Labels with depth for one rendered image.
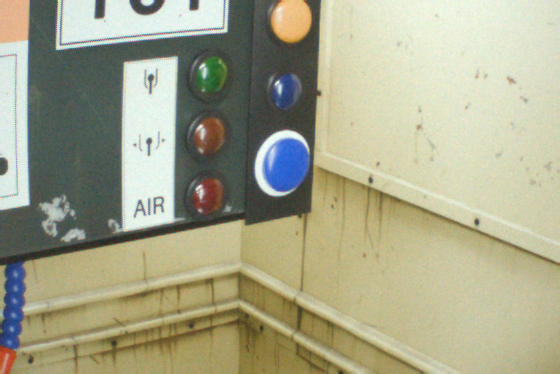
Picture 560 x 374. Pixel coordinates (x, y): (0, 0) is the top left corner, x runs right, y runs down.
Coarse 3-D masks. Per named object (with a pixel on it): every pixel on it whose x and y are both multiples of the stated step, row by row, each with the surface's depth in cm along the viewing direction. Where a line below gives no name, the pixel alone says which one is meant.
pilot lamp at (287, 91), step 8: (280, 80) 50; (288, 80) 50; (296, 80) 50; (280, 88) 50; (288, 88) 50; (296, 88) 50; (280, 96) 50; (288, 96) 50; (296, 96) 50; (280, 104) 50; (288, 104) 50
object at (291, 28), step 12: (288, 0) 48; (300, 0) 49; (276, 12) 48; (288, 12) 48; (300, 12) 49; (276, 24) 48; (288, 24) 48; (300, 24) 49; (288, 36) 49; (300, 36) 49
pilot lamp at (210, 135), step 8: (208, 120) 47; (216, 120) 48; (200, 128) 47; (208, 128) 47; (216, 128) 48; (224, 128) 48; (200, 136) 47; (208, 136) 47; (216, 136) 48; (224, 136) 48; (200, 144) 47; (208, 144) 48; (216, 144) 48; (200, 152) 48; (208, 152) 48; (216, 152) 48
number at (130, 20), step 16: (128, 0) 43; (144, 0) 44; (160, 0) 44; (176, 0) 45; (192, 0) 45; (208, 0) 46; (128, 16) 43; (144, 16) 44; (160, 16) 44; (176, 16) 45; (192, 16) 46; (208, 16) 46
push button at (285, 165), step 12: (276, 144) 50; (288, 144) 51; (300, 144) 51; (264, 156) 50; (276, 156) 50; (288, 156) 51; (300, 156) 51; (264, 168) 50; (276, 168) 50; (288, 168) 51; (300, 168) 51; (264, 180) 51; (276, 180) 51; (288, 180) 51; (300, 180) 52
